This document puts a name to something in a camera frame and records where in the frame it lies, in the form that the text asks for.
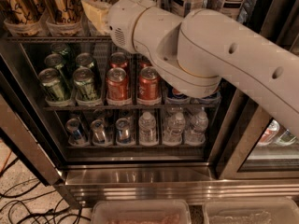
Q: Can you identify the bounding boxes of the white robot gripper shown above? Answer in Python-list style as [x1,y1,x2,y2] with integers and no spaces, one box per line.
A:
[81,0,156,53]

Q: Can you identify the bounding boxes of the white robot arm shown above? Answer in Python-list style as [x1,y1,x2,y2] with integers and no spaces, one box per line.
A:
[82,0,299,134]

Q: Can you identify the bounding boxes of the back left orange can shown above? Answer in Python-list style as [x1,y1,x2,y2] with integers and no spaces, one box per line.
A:
[109,52,129,72]

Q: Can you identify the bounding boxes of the orange can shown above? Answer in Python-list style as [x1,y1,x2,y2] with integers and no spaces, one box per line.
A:
[106,67,129,101]
[109,52,129,72]
[138,66,160,100]
[139,56,151,69]

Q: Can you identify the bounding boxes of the middle right green can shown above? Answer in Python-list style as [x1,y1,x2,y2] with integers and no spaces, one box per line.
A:
[75,52,102,86]

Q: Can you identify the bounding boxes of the green can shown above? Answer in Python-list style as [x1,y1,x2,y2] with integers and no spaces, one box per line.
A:
[44,53,71,85]
[73,67,99,101]
[75,52,102,86]
[38,68,70,102]

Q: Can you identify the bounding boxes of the back right orange can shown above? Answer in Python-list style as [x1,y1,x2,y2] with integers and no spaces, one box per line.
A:
[139,56,151,69]

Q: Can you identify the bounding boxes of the front left orange can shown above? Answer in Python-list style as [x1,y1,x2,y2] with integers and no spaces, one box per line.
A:
[106,67,129,101]

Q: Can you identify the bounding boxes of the middle left green can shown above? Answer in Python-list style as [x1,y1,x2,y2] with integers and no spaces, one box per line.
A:
[44,53,71,85]

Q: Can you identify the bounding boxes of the front right green can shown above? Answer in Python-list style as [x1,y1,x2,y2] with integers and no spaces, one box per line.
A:
[73,67,99,101]

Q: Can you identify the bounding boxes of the left LaCroix can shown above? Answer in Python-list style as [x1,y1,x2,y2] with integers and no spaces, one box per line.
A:
[0,0,45,25]

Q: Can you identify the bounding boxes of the front left green can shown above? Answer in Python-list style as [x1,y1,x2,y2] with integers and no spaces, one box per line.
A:
[38,68,70,102]

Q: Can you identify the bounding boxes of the front right orange can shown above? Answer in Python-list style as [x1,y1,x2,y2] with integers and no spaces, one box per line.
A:
[138,66,160,100]

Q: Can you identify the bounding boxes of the front left Pepsi can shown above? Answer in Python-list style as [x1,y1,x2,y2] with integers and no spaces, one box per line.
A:
[166,84,188,100]

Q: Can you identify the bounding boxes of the pepsi can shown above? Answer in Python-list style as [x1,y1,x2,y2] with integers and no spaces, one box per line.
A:
[200,90,220,100]
[166,84,188,100]

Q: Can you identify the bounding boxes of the right blue silver can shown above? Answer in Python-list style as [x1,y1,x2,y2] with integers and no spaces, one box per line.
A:
[116,118,131,144]

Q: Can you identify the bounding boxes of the blue silver can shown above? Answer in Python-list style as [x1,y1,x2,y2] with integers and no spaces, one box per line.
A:
[65,118,88,145]
[91,119,107,145]
[116,118,131,144]

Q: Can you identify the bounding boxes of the middle blue silver can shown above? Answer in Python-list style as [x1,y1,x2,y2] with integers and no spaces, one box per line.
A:
[91,119,107,145]

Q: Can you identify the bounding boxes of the left blue silver can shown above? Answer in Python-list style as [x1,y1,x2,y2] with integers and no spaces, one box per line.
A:
[65,118,88,145]

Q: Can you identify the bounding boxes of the steel fridge door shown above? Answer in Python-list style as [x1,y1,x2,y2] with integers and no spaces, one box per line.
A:
[0,40,64,187]

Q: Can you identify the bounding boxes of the front right Pepsi can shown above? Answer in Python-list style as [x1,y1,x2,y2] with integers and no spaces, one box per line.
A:
[200,90,220,100]

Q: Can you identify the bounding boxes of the right Teas Tea bottle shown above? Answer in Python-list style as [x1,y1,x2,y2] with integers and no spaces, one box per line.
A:
[207,0,251,21]

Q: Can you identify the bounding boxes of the left water bottle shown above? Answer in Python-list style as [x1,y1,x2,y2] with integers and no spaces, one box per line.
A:
[138,111,157,146]

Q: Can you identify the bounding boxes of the water bottle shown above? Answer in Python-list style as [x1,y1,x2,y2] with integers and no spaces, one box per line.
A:
[185,110,208,146]
[163,112,186,146]
[138,111,157,146]

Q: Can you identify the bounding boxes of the middle water bottle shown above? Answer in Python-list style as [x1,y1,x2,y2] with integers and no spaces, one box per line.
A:
[163,112,186,146]

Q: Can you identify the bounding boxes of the right water bottle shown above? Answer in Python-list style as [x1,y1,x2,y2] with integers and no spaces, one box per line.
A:
[185,110,208,146]

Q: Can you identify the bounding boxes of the left clear plastic bin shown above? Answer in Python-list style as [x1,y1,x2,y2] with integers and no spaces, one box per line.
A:
[91,200,192,224]

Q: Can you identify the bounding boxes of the clear plastic bin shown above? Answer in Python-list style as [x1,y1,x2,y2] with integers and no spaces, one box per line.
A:
[203,197,299,224]
[91,200,192,224]

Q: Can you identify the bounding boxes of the right clear plastic bin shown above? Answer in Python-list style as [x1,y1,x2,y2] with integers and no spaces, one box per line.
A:
[203,197,299,224]

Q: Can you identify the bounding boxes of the top wire shelf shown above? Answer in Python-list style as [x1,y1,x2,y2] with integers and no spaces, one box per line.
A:
[5,36,112,43]

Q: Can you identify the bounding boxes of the wire shelf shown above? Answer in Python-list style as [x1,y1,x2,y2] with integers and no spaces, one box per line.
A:
[5,36,112,43]
[44,104,217,111]

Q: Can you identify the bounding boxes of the middle wire shelf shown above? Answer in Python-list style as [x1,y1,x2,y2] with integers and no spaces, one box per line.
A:
[44,104,217,111]

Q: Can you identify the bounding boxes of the black floor cables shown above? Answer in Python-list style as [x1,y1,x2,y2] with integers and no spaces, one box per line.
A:
[0,156,92,224]

